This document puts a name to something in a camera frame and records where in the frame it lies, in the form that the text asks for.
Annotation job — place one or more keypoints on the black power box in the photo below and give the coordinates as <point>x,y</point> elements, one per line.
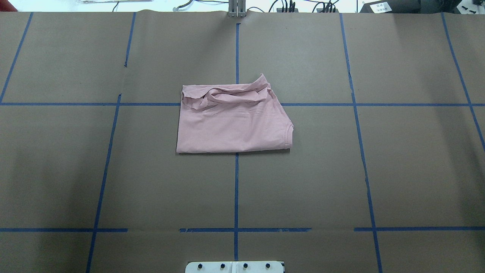
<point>403,6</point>

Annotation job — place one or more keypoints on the pink t-shirt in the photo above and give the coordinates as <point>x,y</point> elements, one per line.
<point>232,118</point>

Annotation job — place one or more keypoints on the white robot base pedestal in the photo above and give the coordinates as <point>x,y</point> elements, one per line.
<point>236,267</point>

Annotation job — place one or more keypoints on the aluminium frame post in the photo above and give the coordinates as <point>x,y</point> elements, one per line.
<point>237,8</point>

